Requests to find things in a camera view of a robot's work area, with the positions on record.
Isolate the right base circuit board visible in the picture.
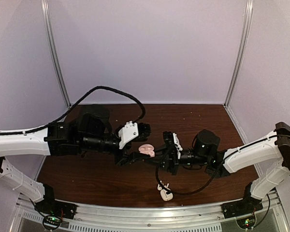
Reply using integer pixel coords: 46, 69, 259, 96
236, 216, 256, 230

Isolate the pink earbud case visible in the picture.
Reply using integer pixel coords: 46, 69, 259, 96
138, 144, 155, 158

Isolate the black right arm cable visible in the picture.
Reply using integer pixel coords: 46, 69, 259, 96
155, 154, 223, 196

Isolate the aluminium corner post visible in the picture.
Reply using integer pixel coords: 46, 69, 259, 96
224, 0, 254, 108
41, 0, 71, 108

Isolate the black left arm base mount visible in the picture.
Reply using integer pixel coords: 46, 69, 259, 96
35, 200, 77, 219

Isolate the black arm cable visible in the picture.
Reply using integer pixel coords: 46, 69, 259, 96
21, 86, 146, 136
155, 154, 223, 196

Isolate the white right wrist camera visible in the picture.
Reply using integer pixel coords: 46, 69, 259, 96
163, 131, 183, 153

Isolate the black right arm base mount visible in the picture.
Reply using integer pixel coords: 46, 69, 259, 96
221, 200, 263, 218

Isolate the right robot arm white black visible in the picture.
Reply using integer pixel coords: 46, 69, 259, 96
145, 122, 290, 214

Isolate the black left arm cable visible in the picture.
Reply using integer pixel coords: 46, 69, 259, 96
21, 86, 146, 136

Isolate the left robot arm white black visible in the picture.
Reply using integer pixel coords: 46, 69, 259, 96
0, 104, 151, 215

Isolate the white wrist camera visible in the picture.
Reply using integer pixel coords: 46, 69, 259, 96
163, 131, 183, 153
118, 121, 139, 150

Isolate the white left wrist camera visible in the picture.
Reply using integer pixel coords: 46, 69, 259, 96
118, 121, 139, 150

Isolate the aluminium right corner post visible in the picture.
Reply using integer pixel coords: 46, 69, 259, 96
224, 0, 254, 108

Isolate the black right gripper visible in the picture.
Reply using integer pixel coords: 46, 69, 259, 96
144, 144, 209, 176

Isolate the left base circuit board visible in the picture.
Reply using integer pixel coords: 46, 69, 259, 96
42, 215, 62, 230

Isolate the aluminium front rail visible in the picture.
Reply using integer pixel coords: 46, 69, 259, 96
8, 190, 290, 232

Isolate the white earbud case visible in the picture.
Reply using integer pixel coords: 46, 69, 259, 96
160, 189, 174, 202

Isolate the base circuit board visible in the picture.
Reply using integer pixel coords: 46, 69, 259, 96
42, 215, 62, 230
236, 216, 256, 230

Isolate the aluminium left corner post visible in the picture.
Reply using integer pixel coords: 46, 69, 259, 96
41, 0, 71, 108

